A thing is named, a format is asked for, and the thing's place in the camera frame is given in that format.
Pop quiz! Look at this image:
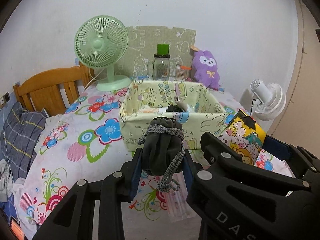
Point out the cartoon animal carton box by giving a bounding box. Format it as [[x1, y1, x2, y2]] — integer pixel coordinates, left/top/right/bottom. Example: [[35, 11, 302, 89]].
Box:
[[218, 109, 266, 166]]

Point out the grey drawstring pouch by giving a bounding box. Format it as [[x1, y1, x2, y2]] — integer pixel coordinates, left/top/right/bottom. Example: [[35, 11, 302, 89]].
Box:
[[138, 116, 185, 192]]

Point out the clear plastic sleeve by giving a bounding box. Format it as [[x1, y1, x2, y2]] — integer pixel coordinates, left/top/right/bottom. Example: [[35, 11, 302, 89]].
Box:
[[164, 172, 196, 223]]

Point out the black plastic bag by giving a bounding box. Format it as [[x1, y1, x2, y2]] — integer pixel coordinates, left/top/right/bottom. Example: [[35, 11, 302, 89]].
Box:
[[166, 105, 184, 112]]

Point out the beige door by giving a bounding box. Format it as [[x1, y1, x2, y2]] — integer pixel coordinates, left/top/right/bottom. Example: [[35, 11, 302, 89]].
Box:
[[268, 0, 319, 157]]

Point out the cartoon fabric storage box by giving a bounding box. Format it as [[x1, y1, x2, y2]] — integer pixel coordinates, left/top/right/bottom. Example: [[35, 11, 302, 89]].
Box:
[[119, 80, 227, 151]]

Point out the white standing fan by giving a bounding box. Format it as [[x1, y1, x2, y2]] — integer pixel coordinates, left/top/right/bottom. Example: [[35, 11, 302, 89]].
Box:
[[240, 79, 286, 121]]

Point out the floral tablecloth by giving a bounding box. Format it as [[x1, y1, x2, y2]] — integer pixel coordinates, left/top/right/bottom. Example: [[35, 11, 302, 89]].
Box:
[[12, 77, 296, 240]]

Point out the purple bunny plush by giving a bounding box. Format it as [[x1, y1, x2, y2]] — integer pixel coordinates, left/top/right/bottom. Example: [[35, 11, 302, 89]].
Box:
[[192, 50, 220, 90]]

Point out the cotton swab jar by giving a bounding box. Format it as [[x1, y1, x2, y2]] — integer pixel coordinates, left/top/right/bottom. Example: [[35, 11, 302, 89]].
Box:
[[175, 64, 191, 80]]

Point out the glass mason jar mug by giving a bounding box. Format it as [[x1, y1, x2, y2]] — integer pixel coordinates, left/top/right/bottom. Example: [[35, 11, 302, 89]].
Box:
[[146, 54, 173, 81]]

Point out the green cartoon cardboard panel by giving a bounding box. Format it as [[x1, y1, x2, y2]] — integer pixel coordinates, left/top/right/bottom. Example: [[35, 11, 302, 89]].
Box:
[[114, 26, 196, 77]]

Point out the green plastic cup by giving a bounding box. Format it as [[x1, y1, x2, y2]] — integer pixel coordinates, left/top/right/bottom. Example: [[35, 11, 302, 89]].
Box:
[[157, 44, 170, 56]]

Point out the blue plaid pillow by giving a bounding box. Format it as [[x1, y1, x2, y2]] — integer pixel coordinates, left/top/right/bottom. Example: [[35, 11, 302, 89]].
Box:
[[1, 102, 47, 180]]

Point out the wooden bed headboard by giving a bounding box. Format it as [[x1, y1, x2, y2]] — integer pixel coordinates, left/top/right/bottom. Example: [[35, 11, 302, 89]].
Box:
[[13, 64, 94, 115]]

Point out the green desk fan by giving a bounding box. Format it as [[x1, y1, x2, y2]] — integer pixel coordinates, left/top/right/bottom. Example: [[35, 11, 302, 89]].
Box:
[[74, 15, 131, 92]]

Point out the wall power socket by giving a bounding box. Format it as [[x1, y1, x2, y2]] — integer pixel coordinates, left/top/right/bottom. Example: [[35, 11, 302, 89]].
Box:
[[3, 92, 10, 103]]

